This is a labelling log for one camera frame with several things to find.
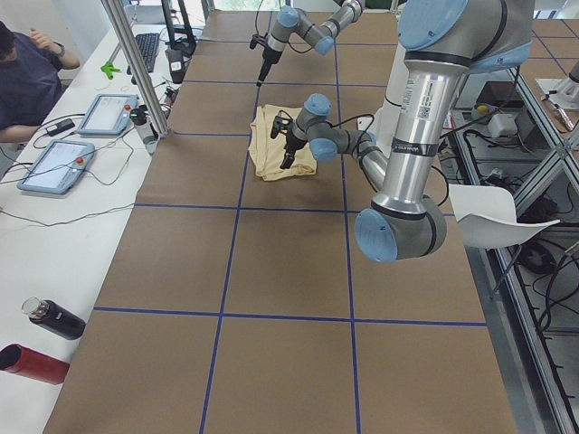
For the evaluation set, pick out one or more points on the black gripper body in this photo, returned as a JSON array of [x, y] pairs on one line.
[[270, 54], [293, 146]]

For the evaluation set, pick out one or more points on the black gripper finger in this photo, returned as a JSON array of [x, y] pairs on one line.
[[265, 69], [287, 161]]

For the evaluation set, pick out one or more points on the cream long-sleeve printed shirt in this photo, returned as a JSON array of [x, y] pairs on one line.
[[267, 154]]

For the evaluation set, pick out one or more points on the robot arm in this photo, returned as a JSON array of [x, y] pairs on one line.
[[443, 41], [319, 37]]

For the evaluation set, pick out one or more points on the black monitor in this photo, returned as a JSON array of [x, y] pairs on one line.
[[181, 35]]

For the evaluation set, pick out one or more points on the black keyboard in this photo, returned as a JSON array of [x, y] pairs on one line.
[[148, 44]]

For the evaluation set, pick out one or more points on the clear water bottle black cap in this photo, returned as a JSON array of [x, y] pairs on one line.
[[142, 124]]

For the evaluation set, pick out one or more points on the green plastic toy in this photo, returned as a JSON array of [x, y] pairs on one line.
[[109, 69]]

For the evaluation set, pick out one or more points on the upper teach pendant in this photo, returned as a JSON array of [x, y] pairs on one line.
[[108, 115]]

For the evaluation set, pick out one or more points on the teach pendant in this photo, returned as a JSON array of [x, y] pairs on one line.
[[108, 115], [58, 168]]

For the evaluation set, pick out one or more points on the white plastic chair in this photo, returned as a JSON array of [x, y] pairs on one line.
[[488, 219]]

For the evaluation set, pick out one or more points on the lower teach pendant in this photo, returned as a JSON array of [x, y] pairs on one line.
[[58, 168]]

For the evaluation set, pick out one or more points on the seated person in navy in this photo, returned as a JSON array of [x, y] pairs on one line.
[[30, 82]]

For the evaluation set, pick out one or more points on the dark red bottle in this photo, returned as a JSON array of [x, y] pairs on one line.
[[26, 362]]

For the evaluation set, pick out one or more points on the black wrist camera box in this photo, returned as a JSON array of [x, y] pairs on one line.
[[281, 124], [258, 39]]

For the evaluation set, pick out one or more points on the aluminium frame post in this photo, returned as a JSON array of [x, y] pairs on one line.
[[137, 65]]

